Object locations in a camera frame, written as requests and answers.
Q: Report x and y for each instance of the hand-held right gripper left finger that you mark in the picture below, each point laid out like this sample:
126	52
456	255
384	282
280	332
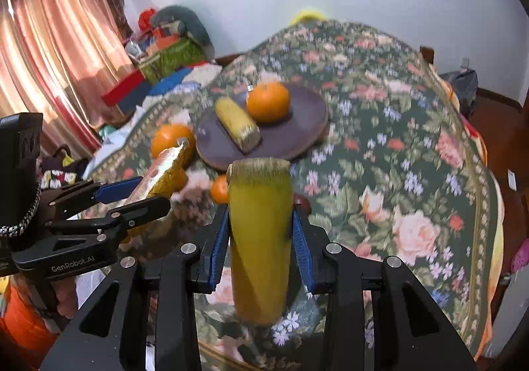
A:
217	255

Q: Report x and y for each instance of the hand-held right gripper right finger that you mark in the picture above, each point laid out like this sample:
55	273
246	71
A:
303	255

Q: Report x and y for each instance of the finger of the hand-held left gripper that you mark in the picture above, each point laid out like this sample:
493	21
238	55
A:
120	189
144	208

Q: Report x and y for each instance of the peeled pomelo segment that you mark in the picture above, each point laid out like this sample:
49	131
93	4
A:
169	172

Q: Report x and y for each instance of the yellow banana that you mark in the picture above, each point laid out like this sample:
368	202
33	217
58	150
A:
237	123
258	230

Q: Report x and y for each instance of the red date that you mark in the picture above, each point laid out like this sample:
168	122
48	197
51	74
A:
302	203

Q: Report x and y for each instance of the small mandarin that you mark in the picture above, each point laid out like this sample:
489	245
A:
219	189

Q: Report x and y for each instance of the large orange with sticker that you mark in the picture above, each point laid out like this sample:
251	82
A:
169	139

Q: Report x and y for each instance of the dark purple round plate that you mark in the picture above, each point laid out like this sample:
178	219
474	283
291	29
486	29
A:
297	123

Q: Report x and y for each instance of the person's left forearm orange sleeve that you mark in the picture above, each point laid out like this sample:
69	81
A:
20	321

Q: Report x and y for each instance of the person's left hand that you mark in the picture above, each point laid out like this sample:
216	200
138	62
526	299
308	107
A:
66	296

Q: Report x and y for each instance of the patterned dark cloth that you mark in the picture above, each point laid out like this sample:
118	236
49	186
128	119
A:
58	177

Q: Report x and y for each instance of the red box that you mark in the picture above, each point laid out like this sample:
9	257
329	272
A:
124	88

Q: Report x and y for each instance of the pink curtain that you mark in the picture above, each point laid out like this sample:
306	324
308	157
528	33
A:
62	24

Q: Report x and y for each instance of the green box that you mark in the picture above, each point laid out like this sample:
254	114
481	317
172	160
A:
177	57

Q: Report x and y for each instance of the orange box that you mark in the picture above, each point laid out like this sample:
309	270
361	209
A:
161	44

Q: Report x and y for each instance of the red fluffy item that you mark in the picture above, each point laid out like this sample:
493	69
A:
146	20

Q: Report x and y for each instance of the grey pillow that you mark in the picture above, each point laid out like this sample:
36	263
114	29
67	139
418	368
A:
186	18

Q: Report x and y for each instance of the pink cloth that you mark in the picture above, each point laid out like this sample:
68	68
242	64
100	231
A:
521	257

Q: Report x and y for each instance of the dark bag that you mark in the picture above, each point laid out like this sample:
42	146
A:
461	86

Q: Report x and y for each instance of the yellow fluffy item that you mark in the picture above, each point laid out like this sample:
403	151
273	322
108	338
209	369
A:
308	16

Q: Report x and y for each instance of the white wall socket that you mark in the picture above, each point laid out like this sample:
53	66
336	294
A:
512	180

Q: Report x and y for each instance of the wooden bed frame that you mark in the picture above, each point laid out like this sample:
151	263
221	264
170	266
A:
427	54

